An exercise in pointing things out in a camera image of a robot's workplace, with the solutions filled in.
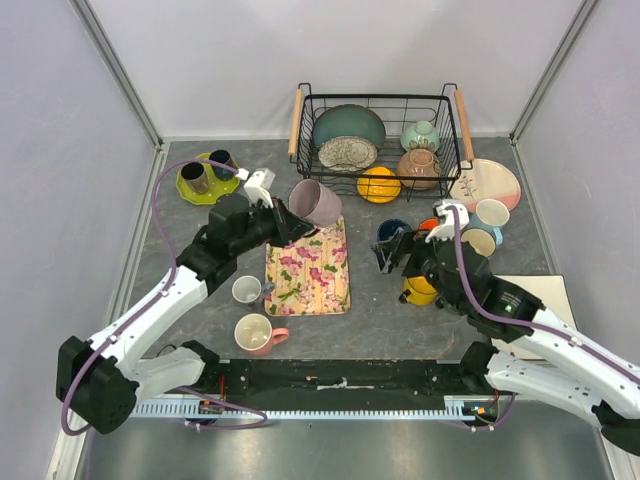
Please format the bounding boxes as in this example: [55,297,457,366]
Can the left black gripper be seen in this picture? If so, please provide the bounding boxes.
[232,196,315,257]

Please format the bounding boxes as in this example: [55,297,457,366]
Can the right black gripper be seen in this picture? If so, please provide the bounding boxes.
[370,224,465,312]

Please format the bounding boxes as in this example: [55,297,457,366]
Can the dark blue mug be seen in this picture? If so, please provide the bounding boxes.
[375,219,413,245]

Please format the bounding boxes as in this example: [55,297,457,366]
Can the purple mug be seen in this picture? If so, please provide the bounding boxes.
[288,179,342,228]

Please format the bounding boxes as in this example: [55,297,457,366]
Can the yellow mug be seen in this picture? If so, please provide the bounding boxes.
[398,276,438,306]

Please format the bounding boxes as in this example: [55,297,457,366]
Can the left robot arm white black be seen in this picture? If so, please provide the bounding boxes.
[56,194,318,436]

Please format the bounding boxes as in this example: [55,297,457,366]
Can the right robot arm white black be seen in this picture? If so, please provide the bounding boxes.
[372,231,639,455]

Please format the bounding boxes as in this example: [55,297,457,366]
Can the orange mug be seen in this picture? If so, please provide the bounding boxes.
[418,218,439,231]

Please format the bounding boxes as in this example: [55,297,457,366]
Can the small grey white mug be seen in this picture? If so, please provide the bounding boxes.
[231,275,275,305]

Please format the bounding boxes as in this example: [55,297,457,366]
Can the light blue mug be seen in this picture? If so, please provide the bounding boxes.
[467,199,510,246]

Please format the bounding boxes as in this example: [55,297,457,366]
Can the pink mug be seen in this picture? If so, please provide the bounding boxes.
[234,313,289,356]

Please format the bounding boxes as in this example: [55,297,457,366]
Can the floral placemat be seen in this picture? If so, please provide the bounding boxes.
[264,217,351,317]

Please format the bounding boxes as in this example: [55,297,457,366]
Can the yellow bowl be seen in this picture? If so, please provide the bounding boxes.
[356,166,402,204]

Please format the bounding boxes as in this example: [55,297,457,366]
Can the brown pink bowl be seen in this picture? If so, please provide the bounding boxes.
[396,149,440,190]

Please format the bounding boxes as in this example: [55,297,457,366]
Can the green scalloped plate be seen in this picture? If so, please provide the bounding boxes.
[176,152,240,205]

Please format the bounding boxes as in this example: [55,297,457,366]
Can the dark blue tumbler cup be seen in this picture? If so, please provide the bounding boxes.
[208,149,236,182]

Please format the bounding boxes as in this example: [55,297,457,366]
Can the speckled beige plate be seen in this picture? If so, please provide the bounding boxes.
[318,136,378,172]

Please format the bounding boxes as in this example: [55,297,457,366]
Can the pink floral plate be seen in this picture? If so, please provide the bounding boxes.
[450,158,521,212]

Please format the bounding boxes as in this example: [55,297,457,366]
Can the mint green bowl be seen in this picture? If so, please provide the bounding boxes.
[400,120,440,153]

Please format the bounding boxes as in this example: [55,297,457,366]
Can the brown tumbler cup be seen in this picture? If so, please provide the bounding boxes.
[180,162,209,195]

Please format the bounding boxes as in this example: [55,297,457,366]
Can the teal plate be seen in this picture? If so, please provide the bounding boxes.
[312,104,386,149]

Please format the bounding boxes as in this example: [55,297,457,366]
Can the white square board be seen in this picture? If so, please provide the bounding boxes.
[491,275,576,361]

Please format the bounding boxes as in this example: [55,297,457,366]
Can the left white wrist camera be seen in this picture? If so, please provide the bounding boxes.
[244,168,276,208]

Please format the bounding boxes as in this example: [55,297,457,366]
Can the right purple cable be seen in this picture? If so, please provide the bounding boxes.
[444,202,640,434]

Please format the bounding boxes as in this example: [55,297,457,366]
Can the purple cable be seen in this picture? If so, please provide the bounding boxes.
[444,202,640,434]
[60,159,271,435]

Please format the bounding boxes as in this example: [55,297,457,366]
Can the beige mug dark handle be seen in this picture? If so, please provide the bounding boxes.
[461,228,497,257]

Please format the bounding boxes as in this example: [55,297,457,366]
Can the black wire dish rack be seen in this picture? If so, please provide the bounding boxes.
[289,83,471,204]

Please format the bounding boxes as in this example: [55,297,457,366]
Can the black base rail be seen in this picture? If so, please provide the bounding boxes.
[189,358,509,411]

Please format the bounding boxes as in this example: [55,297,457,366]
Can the light blue cable duct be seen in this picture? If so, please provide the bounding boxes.
[130,394,497,421]

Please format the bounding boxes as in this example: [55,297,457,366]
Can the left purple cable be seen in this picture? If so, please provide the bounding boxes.
[60,159,271,435]

